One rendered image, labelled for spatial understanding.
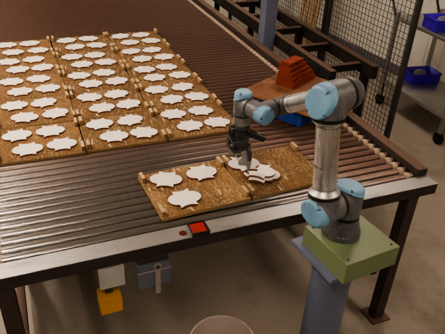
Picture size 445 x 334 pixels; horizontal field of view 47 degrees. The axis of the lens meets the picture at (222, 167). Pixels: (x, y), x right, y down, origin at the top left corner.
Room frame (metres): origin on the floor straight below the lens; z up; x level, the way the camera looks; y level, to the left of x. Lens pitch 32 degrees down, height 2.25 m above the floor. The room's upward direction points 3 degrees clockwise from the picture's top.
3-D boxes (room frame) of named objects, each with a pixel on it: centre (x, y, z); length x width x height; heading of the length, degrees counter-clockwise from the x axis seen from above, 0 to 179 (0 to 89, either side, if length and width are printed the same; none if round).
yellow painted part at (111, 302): (1.47, 0.43, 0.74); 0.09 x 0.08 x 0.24; 113
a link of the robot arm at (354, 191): (1.61, -0.48, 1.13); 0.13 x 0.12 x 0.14; 129
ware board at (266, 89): (2.83, -0.44, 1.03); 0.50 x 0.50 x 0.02; 52
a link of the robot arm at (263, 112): (1.86, -0.15, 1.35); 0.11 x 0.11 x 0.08; 39
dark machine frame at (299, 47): (4.63, -0.26, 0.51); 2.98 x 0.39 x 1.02; 23
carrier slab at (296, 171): (2.10, -0.25, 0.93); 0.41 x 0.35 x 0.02; 116
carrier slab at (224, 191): (1.91, 0.13, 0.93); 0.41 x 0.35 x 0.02; 117
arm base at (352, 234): (1.61, -0.49, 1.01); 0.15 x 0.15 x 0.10
